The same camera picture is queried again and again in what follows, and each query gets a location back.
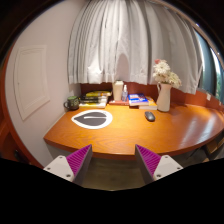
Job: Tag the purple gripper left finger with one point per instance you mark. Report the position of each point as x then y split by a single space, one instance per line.
73 167

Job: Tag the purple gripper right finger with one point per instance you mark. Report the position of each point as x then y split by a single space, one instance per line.
153 166

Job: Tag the white and black mouse pad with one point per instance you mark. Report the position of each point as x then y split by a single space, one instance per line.
93 119

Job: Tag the wooden desk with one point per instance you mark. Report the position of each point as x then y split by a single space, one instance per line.
192 121

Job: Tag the white book under blue book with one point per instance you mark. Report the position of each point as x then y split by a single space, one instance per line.
150 106

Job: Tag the white ceramic pitcher vase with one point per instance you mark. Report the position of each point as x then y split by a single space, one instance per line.
163 100

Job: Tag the dark green mug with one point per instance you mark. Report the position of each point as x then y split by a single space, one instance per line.
72 103

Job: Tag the white bottom book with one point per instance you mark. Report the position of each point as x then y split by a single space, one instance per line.
92 104

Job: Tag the black book in stack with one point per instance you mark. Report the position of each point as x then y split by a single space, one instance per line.
93 99

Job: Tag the red flat book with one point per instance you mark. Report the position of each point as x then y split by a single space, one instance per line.
119 103

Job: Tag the clear spray bottle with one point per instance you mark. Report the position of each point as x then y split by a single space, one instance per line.
124 93

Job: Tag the yellow topped book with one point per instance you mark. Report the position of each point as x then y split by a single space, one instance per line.
98 93

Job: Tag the beige cylindrical container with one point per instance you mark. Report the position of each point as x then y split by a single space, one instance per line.
117 90

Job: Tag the white and pink flowers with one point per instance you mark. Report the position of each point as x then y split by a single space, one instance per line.
162 74

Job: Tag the white curtain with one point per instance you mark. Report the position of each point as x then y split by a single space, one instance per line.
120 40

